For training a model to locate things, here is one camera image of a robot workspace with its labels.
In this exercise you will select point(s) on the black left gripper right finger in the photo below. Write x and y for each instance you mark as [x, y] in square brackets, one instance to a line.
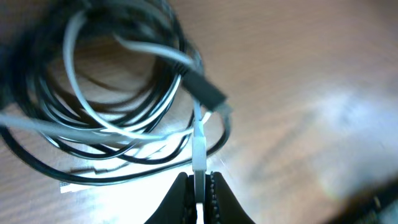
[221, 206]

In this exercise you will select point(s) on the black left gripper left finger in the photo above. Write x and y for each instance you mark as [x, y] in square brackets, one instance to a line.
[178, 206]

